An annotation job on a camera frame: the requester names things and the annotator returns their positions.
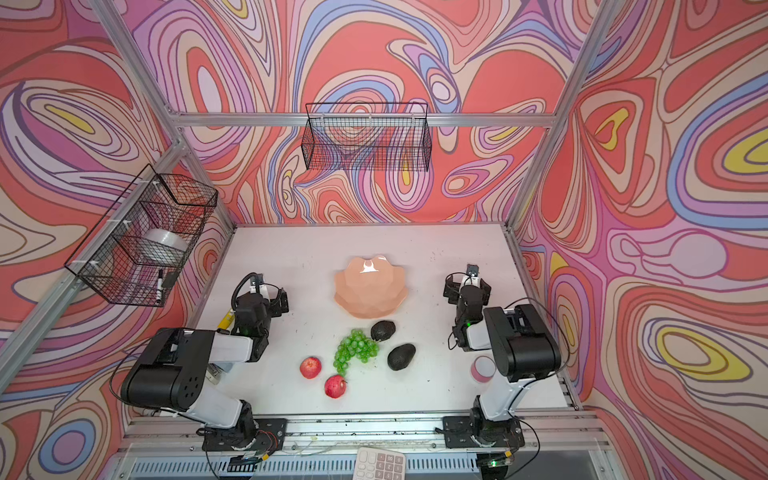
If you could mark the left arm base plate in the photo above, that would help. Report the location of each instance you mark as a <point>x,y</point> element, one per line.
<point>265,435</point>

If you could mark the left black wire basket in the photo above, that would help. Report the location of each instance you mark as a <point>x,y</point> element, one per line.
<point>159,220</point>

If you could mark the red apple front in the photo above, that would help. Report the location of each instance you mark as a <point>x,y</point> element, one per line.
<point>335,386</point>

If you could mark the green fake grape bunch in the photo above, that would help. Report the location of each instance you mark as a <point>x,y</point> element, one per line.
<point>356,345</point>

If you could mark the black marker in basket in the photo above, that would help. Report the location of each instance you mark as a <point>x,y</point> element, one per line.
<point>159,291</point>

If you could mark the black wire basket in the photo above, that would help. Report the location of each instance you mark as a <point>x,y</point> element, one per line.
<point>367,136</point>
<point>159,220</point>

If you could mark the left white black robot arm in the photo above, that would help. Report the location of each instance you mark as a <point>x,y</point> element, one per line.
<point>170,375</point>

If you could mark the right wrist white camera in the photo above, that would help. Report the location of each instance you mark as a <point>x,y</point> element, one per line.
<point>472,276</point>

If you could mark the pink tape roll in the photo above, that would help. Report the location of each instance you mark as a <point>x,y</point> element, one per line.
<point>483,369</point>

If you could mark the peach scalloped fruit bowl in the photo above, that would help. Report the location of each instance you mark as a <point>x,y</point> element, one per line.
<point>370,288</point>

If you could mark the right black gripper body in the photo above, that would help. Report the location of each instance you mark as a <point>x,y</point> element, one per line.
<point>453,288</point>

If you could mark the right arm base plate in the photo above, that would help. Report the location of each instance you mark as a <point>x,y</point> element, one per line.
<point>466,431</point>

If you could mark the silver tape roll in basket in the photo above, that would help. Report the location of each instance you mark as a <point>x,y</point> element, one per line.
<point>162,247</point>

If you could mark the back black wire basket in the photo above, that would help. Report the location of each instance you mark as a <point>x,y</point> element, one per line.
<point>367,136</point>

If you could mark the red apple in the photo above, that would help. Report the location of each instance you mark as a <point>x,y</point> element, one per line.
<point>310,367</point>
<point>335,386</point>

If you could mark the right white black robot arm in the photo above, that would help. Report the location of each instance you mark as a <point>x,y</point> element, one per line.
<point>523,352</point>

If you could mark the white pink calculator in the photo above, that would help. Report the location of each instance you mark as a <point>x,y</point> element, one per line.
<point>379,464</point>

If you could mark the dark avocado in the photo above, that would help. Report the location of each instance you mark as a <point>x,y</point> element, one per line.
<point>401,356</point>
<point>382,330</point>

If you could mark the yellow glue stick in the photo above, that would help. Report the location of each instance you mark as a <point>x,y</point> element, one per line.
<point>227,321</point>

